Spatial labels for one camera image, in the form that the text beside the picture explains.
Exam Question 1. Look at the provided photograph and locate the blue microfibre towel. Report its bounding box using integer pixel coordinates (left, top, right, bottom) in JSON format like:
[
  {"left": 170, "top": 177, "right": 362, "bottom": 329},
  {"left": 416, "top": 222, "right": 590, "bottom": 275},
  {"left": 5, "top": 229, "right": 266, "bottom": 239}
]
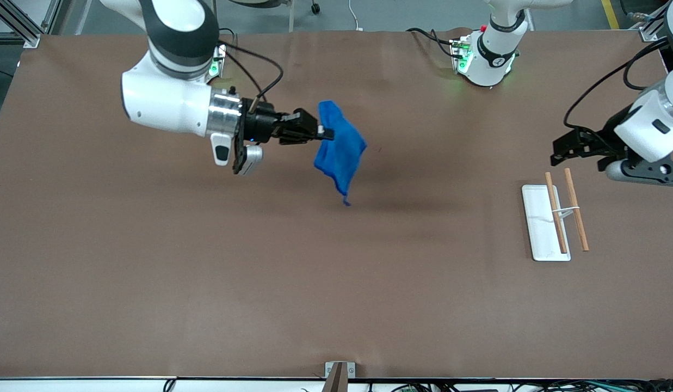
[{"left": 313, "top": 100, "right": 368, "bottom": 207}]

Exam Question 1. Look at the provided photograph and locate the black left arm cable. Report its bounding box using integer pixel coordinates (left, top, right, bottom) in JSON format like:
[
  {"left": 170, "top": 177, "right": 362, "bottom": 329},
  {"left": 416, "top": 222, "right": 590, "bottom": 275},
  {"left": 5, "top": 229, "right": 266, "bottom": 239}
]
[{"left": 564, "top": 38, "right": 669, "bottom": 131}]

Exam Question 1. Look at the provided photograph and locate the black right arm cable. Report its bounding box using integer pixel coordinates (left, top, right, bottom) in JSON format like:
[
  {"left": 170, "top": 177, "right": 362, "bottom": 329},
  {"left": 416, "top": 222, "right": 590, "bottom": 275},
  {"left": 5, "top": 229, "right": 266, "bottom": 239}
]
[{"left": 217, "top": 28, "right": 284, "bottom": 115}]

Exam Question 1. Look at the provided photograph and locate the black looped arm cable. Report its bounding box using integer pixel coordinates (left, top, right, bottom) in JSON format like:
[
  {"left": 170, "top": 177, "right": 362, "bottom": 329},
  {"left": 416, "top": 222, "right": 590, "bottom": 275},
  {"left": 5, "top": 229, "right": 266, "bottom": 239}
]
[{"left": 622, "top": 50, "right": 669, "bottom": 91}]

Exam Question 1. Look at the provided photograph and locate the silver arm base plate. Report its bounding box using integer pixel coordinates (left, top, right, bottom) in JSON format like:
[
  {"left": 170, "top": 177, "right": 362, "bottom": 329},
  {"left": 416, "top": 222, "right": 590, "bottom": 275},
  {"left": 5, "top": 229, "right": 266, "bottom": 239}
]
[
  {"left": 208, "top": 44, "right": 227, "bottom": 78},
  {"left": 450, "top": 37, "right": 474, "bottom": 75}
]

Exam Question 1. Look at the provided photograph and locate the white rack base plate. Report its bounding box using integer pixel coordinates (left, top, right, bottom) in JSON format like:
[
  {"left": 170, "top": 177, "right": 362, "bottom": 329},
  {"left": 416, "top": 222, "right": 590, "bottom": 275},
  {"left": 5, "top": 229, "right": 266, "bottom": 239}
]
[{"left": 521, "top": 184, "right": 572, "bottom": 262}]

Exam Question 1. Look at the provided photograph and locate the aluminium frame profile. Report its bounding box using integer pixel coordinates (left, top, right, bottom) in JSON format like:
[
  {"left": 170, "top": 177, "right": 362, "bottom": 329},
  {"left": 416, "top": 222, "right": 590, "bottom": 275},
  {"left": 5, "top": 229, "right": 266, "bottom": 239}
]
[
  {"left": 626, "top": 0, "right": 673, "bottom": 42},
  {"left": 0, "top": 0, "right": 78, "bottom": 48}
]

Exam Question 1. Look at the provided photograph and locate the black base cable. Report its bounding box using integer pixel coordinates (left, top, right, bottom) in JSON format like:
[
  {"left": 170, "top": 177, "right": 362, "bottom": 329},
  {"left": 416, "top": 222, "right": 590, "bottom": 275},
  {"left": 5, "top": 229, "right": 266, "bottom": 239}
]
[{"left": 406, "top": 27, "right": 456, "bottom": 58}]

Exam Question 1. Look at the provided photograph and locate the brown post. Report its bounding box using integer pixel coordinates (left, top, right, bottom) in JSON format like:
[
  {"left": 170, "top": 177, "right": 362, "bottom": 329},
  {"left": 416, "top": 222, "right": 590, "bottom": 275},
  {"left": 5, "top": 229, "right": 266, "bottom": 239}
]
[{"left": 322, "top": 363, "right": 348, "bottom": 392}]

